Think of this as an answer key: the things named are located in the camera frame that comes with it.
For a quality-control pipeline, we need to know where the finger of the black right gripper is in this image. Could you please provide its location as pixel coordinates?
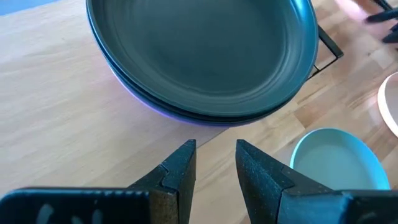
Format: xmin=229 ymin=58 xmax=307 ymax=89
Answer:
xmin=381 ymin=24 xmax=398 ymax=44
xmin=365 ymin=8 xmax=398 ymax=24

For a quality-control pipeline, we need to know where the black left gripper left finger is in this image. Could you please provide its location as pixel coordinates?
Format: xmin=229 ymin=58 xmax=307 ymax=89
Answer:
xmin=0 ymin=139 xmax=197 ymax=224

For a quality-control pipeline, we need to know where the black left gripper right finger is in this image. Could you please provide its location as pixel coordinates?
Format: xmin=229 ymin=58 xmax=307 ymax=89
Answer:
xmin=235 ymin=139 xmax=398 ymax=224

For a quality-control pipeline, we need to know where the sage green plate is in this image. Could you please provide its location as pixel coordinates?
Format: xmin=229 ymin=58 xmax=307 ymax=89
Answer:
xmin=289 ymin=127 xmax=392 ymax=191

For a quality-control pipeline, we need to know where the pale peach plate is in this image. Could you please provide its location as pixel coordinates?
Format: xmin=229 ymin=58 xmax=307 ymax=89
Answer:
xmin=377 ymin=71 xmax=398 ymax=138

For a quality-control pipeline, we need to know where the dark charcoal plate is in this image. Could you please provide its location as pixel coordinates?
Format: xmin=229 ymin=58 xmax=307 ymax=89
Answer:
xmin=86 ymin=0 xmax=320 ymax=118
xmin=88 ymin=12 xmax=312 ymax=128

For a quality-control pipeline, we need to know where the wooden shelf black metal frame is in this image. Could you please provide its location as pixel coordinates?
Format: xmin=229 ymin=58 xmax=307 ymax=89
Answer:
xmin=0 ymin=0 xmax=345 ymax=200

